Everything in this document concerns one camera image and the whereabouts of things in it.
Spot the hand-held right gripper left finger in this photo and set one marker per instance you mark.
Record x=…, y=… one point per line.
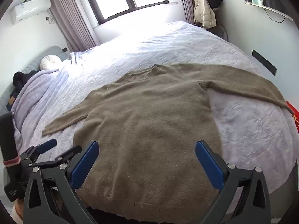
x=85, y=165

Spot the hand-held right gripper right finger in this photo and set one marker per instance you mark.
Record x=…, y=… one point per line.
x=210, y=168

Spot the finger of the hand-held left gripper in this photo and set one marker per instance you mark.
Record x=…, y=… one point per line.
x=48, y=144
x=67, y=155

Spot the brown knit sweater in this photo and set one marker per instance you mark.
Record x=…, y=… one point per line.
x=149, y=126

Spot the person's left forearm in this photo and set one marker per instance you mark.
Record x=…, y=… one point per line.
x=18, y=211

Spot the dark clothes pile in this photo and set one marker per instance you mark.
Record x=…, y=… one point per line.
x=22, y=78

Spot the round white pillow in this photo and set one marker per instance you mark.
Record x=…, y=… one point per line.
x=50, y=62

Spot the red paper decoration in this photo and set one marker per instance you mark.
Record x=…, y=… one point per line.
x=293, y=113

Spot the bed with lavender quilt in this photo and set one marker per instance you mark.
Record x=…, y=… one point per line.
x=186, y=49

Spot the mauve pleated curtain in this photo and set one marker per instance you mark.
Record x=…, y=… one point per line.
x=184, y=2
x=70, y=16

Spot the beige puffer jacket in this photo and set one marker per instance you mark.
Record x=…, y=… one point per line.
x=203, y=11

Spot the black wall plate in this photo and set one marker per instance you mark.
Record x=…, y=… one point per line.
x=264, y=61

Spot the white wall air conditioner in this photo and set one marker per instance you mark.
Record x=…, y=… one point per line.
x=30, y=10

